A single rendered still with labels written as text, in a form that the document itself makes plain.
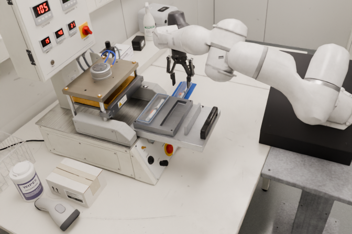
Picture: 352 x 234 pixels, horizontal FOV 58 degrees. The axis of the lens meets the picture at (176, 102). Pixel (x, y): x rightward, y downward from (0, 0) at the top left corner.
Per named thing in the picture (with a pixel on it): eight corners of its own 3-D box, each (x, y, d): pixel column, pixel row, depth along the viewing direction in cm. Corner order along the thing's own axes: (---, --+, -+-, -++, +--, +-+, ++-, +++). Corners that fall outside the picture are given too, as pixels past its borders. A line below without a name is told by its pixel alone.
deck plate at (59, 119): (35, 124, 133) (34, 122, 133) (85, 81, 158) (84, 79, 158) (130, 151, 117) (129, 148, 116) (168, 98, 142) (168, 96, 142)
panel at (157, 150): (157, 181, 126) (133, 146, 119) (185, 133, 147) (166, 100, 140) (161, 181, 125) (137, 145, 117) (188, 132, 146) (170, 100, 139)
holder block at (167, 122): (133, 127, 120) (132, 122, 119) (156, 97, 135) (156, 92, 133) (173, 137, 114) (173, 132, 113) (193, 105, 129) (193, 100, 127)
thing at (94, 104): (74, 104, 126) (67, 84, 121) (105, 76, 142) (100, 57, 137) (110, 113, 120) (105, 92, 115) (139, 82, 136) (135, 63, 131)
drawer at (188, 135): (129, 135, 122) (126, 120, 118) (155, 102, 138) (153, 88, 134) (202, 154, 112) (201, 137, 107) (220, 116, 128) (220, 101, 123)
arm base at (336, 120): (365, 93, 123) (374, 87, 110) (344, 137, 123) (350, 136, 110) (308, 73, 131) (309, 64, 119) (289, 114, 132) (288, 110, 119)
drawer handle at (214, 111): (199, 138, 113) (199, 130, 110) (213, 113, 124) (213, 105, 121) (205, 140, 112) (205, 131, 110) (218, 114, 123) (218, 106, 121)
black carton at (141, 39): (132, 50, 210) (131, 41, 205) (137, 44, 216) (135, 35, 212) (141, 51, 208) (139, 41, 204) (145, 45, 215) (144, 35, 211)
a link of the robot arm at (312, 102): (270, 43, 95) (249, 100, 95) (353, 71, 92) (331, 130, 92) (264, 51, 106) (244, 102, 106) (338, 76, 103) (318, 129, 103)
